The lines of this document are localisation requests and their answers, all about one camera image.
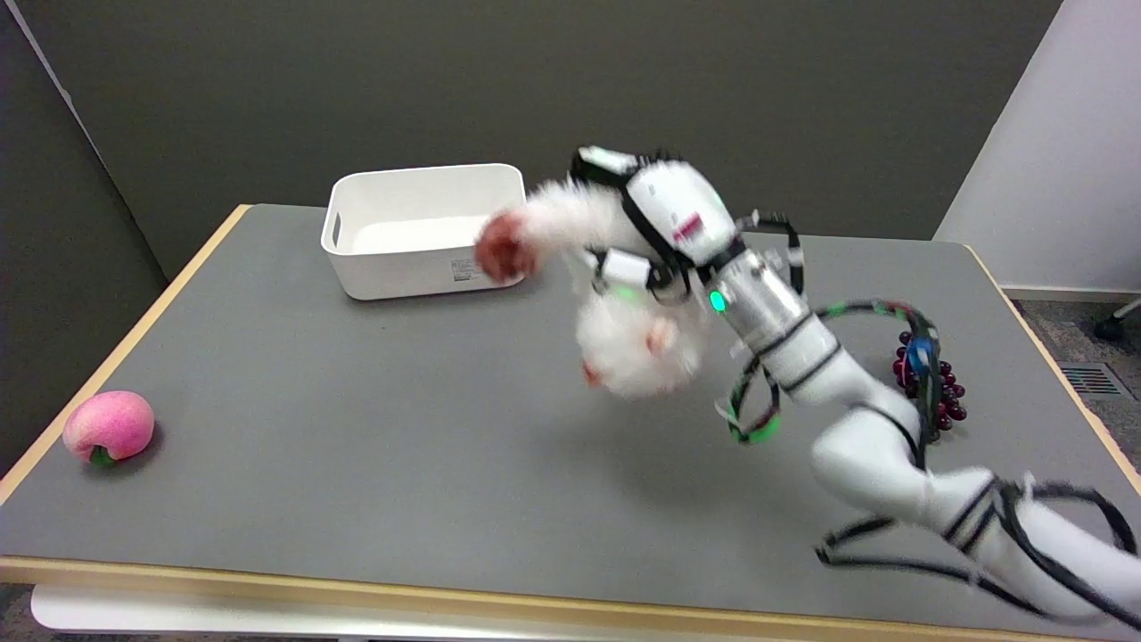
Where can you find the floor vent grille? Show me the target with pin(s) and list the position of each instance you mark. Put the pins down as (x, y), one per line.
(1089, 381)

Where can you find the black chair caster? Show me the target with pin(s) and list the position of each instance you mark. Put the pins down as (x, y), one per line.
(1110, 328)

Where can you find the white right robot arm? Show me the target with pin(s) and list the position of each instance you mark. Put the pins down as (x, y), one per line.
(891, 428)

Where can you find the dark red grape bunch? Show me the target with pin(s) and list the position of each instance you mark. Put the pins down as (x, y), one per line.
(949, 392)

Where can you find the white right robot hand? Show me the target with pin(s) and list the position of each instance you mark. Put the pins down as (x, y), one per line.
(664, 218)

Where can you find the pink peach toy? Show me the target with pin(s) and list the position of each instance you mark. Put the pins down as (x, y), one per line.
(109, 426)

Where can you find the white plastic storage bin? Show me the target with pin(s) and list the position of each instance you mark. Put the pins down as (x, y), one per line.
(414, 234)

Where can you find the white fluffy plush toy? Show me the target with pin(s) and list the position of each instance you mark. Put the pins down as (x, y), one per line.
(615, 294)

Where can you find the grey table mat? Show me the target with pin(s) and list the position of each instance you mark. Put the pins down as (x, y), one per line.
(401, 419)

